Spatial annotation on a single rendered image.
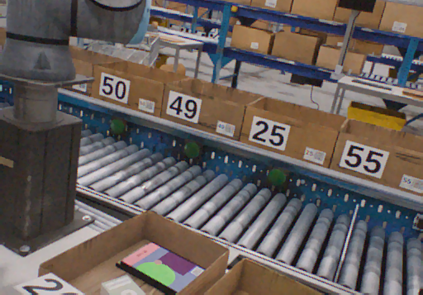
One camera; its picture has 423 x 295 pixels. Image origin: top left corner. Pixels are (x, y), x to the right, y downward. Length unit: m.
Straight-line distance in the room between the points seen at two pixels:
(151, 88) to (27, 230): 1.00
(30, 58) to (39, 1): 0.13
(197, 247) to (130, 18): 0.63
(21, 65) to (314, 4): 5.50
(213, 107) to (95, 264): 0.96
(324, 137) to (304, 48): 4.38
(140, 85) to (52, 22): 0.98
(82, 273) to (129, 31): 0.62
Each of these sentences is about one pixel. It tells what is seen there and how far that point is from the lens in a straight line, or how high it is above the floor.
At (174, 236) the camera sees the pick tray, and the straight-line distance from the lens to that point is 1.29.
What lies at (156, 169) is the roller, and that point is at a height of 0.74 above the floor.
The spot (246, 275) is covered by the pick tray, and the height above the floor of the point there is 0.80.
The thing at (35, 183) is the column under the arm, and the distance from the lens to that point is 1.25.
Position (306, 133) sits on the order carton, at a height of 1.01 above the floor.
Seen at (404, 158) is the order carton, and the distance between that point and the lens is 1.82.
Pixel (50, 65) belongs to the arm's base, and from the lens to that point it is 1.18.
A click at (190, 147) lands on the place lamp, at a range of 1.94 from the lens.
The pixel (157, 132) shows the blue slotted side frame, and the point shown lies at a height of 0.83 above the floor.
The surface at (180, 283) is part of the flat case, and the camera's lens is 1.16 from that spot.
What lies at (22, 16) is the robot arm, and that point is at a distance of 1.19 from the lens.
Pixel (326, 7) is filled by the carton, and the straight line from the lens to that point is 6.38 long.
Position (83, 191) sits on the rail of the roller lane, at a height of 0.74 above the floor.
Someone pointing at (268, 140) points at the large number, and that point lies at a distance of 1.89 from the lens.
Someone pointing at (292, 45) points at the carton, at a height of 0.99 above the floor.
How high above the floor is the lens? 1.47
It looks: 18 degrees down
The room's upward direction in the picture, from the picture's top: 11 degrees clockwise
